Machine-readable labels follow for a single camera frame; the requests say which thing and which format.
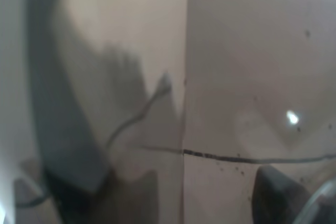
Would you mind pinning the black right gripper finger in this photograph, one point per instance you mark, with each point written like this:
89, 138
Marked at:
276, 197

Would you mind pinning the smoky transparent plastic bottle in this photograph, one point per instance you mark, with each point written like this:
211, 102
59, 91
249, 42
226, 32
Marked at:
161, 111

